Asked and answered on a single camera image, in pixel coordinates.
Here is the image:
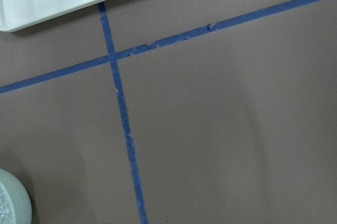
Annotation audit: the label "green bowl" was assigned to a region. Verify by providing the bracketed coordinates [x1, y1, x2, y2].
[1, 169, 32, 224]

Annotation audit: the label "clear ice cubes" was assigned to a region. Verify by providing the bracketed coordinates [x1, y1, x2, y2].
[0, 189, 13, 224]

